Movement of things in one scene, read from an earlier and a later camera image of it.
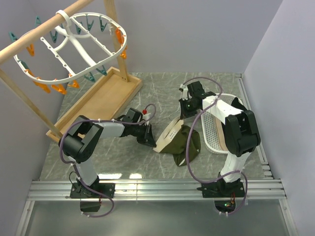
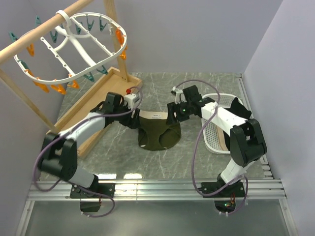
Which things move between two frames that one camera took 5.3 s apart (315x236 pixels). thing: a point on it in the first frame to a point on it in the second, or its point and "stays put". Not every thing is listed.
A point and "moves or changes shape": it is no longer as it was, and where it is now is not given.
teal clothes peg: x=13 y=37 stays put
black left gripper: x=147 y=138 to x=132 y=122
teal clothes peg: x=91 y=77 stays put
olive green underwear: x=174 y=140 moves or changes shape
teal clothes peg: x=103 y=72 stays put
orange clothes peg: x=30 y=72 stays put
